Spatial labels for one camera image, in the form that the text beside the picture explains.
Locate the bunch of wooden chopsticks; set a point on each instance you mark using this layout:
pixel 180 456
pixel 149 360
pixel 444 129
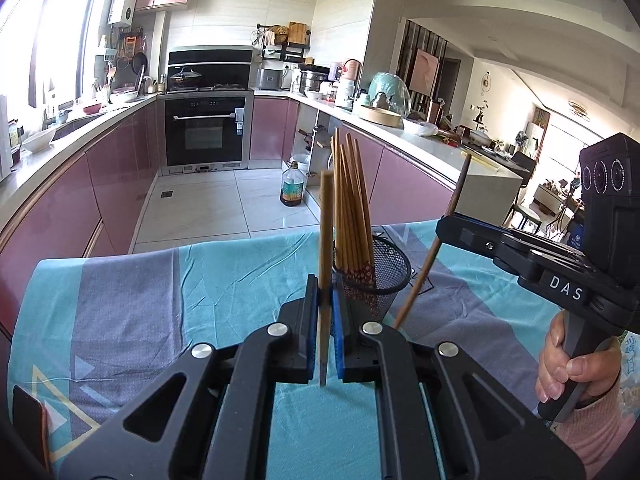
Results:
pixel 350 210

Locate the pink bowl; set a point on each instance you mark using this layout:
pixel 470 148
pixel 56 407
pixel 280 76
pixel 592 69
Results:
pixel 92 108

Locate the round ceiling lamp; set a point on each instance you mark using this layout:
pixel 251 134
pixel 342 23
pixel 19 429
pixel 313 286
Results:
pixel 578 111

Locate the hanging black frying pan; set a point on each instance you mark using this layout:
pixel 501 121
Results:
pixel 139 64

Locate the black mesh utensil holder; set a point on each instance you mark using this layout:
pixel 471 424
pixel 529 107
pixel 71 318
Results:
pixel 392 270

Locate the green food cover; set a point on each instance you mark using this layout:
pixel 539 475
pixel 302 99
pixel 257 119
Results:
pixel 390 87

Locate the black dining chair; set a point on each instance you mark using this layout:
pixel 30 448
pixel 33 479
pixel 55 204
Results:
pixel 525 210

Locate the pot with glass lid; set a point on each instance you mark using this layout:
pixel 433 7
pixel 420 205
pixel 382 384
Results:
pixel 185 79

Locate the white jar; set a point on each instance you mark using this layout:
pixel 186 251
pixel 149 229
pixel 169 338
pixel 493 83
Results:
pixel 345 92

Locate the single wooden chopstick red end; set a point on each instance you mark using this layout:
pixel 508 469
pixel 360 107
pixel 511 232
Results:
pixel 326 230
pixel 418 285

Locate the white microwave oven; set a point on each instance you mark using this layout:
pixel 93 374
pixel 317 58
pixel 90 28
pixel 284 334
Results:
pixel 5 140

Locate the pink kettle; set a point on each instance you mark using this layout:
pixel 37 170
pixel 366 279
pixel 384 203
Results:
pixel 351 69

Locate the white plastic bag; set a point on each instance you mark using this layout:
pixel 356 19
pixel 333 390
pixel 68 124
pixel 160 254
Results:
pixel 420 128

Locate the black smartphone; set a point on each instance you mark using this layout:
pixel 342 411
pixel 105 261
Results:
pixel 30 425

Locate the person's right hand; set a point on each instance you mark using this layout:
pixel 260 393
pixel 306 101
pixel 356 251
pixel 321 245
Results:
pixel 595 372

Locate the black range hood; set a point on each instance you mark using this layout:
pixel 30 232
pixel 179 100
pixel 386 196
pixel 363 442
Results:
pixel 210 57

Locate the white bowl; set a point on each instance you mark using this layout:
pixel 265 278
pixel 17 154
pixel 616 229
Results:
pixel 124 96
pixel 38 140

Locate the pink kitchen base cabinets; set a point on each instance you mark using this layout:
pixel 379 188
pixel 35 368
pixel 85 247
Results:
pixel 400 175
pixel 75 200

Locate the black built-in oven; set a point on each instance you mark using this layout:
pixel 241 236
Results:
pixel 207 132

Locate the wall clock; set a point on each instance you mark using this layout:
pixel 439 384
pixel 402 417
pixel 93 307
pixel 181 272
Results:
pixel 486 84

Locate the steel steamer pot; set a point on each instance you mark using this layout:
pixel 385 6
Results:
pixel 313 83

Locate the large kitchen window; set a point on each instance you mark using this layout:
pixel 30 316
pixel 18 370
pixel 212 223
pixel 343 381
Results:
pixel 55 25

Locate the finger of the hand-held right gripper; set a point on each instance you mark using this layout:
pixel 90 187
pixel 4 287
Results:
pixel 507 230
pixel 475 240

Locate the cooking oil bottle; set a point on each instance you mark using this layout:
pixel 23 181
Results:
pixel 292 187

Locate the teal and grey tablecloth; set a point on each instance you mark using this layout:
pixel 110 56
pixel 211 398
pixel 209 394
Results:
pixel 150 310

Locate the round bamboo steamer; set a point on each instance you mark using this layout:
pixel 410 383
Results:
pixel 380 117

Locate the black wall rack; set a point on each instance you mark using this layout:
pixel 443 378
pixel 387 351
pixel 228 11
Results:
pixel 280 52

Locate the person's right forearm pink sleeve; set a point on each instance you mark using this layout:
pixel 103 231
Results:
pixel 600 435

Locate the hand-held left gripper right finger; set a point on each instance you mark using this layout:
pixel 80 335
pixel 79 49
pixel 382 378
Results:
pixel 337 345

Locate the pink wall painting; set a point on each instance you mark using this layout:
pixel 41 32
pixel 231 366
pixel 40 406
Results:
pixel 424 71

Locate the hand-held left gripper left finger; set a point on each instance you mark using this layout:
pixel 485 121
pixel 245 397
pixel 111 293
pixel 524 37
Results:
pixel 314 340

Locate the flat yellow packet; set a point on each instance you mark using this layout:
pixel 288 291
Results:
pixel 478 157

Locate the wooden cutting board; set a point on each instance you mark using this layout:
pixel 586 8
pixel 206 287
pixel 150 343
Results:
pixel 298 32

